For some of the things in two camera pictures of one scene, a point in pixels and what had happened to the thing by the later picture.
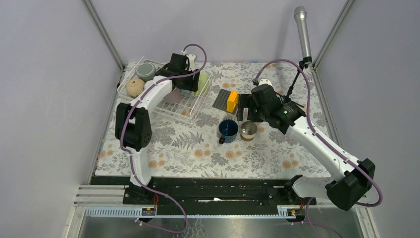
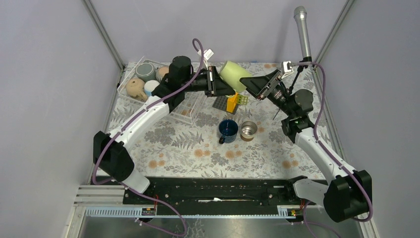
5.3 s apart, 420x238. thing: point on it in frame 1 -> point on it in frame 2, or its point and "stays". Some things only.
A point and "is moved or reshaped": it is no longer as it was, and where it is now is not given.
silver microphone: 300,14 stays
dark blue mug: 228,129 stays
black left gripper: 192,85 -> 215,86
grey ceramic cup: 145,71 stays
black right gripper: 247,100 -> 257,86
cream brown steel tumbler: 248,129 stays
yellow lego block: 232,100 stays
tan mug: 134,87 stays
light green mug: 204,81 is moved or reshaped
